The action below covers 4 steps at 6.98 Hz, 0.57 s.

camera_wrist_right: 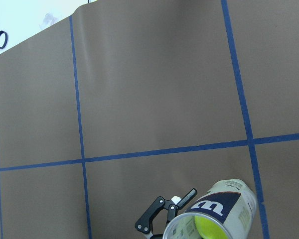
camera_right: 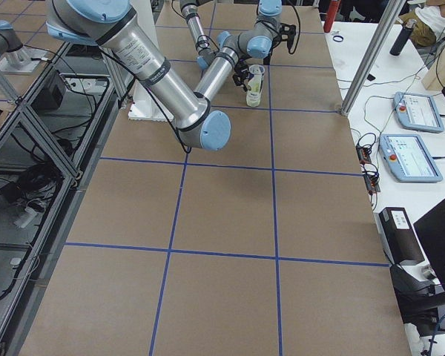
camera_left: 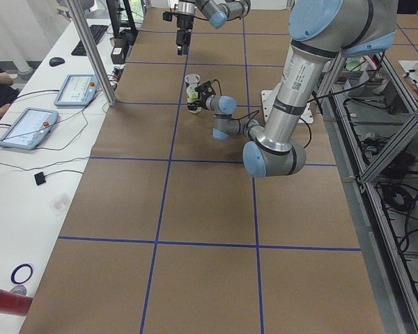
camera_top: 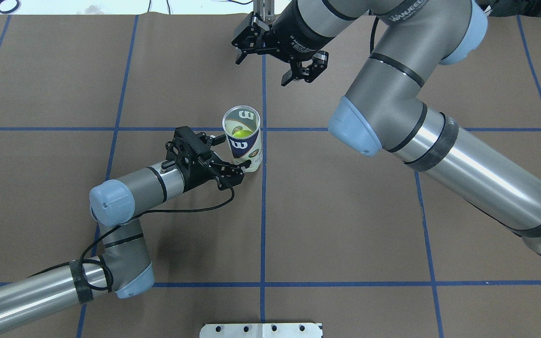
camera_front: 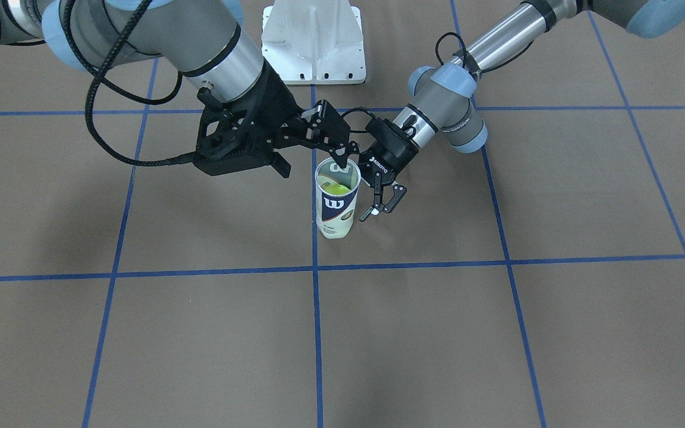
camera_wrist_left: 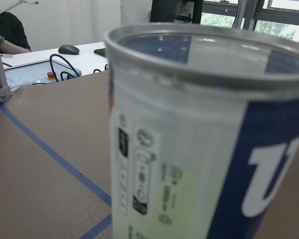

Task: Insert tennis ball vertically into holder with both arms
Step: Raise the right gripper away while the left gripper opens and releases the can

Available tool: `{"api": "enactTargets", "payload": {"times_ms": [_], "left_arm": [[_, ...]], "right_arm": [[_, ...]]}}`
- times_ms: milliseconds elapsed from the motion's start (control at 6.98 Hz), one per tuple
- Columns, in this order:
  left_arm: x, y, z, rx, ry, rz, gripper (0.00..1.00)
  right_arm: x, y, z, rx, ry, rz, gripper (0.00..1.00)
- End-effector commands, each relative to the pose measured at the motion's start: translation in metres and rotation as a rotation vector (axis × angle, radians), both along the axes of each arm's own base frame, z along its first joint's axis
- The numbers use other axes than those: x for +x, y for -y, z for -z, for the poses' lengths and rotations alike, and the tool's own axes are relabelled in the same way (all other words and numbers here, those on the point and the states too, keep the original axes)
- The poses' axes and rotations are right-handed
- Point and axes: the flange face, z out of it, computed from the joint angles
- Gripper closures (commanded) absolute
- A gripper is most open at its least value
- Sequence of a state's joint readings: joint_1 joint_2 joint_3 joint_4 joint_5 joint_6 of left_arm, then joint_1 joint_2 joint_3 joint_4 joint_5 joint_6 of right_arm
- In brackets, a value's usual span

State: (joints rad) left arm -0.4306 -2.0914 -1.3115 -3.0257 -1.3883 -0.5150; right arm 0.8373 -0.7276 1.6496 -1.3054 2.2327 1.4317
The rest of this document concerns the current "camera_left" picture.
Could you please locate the upper teach pendant tablet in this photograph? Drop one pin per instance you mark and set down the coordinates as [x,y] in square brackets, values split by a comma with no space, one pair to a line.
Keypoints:
[77,90]

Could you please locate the white tennis ball can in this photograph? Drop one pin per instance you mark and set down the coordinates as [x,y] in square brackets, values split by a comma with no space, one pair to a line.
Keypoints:
[192,81]

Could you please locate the black computer mouse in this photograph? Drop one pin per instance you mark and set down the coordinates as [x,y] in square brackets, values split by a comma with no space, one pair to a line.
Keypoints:
[56,61]

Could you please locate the black box with label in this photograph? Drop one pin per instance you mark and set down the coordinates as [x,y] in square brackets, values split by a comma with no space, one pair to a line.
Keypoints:
[119,51]

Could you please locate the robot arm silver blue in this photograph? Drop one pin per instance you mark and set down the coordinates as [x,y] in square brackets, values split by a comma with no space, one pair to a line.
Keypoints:
[216,13]
[319,30]

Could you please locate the red bottle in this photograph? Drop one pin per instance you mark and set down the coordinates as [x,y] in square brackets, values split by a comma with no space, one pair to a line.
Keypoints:
[14,304]

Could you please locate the black camera mount wrist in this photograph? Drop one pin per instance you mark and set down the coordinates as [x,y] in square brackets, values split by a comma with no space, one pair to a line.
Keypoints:
[168,16]
[205,88]

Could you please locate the lower teach pendant tablet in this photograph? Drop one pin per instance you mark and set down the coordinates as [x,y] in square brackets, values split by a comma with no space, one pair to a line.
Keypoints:
[30,129]

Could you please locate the black monitor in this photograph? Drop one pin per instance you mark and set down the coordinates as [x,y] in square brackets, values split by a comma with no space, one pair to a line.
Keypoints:
[114,10]

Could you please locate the teach pendant tablet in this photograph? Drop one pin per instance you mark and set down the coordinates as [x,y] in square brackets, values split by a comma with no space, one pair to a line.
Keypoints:
[30,129]
[77,90]

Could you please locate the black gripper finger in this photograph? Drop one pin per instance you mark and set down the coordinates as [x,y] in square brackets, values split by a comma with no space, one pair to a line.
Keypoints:
[192,105]
[186,41]
[179,42]

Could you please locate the small black square puck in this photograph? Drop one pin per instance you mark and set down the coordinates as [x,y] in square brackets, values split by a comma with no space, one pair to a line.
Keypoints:
[40,178]

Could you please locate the aluminium frame post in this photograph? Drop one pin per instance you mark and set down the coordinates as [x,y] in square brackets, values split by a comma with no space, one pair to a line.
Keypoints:
[85,35]

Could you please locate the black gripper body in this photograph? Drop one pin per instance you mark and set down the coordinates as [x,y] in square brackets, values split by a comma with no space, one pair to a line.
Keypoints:
[184,23]
[202,101]

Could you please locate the small electronics board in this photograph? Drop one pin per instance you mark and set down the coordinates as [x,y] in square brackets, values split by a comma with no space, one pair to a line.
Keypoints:
[116,73]

